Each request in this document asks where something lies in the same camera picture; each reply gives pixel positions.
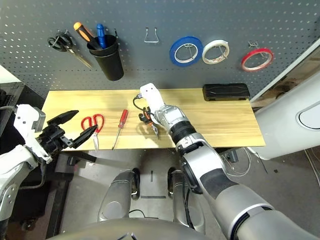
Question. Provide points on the silver robot left leg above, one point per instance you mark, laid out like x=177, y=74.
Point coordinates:
x=117, y=197

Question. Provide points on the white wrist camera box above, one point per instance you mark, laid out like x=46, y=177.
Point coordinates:
x=151, y=96
x=23, y=120

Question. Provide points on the grey robot torso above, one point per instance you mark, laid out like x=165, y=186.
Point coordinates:
x=125, y=231

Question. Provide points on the dark grey metal pegboard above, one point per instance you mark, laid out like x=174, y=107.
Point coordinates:
x=150, y=15

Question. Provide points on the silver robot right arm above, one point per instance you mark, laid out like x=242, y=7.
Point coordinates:
x=225, y=190

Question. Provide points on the orange black needle-nose pliers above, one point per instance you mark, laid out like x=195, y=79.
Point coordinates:
x=155, y=130

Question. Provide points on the white tape roll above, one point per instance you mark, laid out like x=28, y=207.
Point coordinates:
x=204, y=53

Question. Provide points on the black table leg bracket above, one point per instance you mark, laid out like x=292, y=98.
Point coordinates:
x=223, y=151
x=82, y=155

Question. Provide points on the silver robot right leg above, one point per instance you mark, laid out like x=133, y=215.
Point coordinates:
x=176, y=185

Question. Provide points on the black plastic tool case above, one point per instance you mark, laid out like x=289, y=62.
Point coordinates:
x=225, y=92

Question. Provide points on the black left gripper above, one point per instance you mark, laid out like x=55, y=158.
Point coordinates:
x=53, y=140

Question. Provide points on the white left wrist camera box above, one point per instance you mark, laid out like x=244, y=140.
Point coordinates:
x=23, y=120

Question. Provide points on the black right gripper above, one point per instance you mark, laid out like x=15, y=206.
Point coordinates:
x=149, y=113

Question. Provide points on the silver robot leg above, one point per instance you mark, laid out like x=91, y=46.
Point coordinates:
x=117, y=197
x=176, y=185

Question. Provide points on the large white rounded machine housing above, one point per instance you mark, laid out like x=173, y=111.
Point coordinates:
x=287, y=130

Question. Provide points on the red tape roll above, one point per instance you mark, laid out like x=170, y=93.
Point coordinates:
x=243, y=62

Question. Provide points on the blue tape roll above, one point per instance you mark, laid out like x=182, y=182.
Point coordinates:
x=172, y=53

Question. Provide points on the black power adapter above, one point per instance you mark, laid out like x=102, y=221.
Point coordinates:
x=232, y=158

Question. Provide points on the light wooden shelf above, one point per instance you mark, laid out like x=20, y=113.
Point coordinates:
x=300, y=75

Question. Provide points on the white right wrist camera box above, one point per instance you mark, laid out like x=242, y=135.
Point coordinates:
x=151, y=96

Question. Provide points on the black plastic cup holder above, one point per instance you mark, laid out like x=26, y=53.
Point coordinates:
x=111, y=62

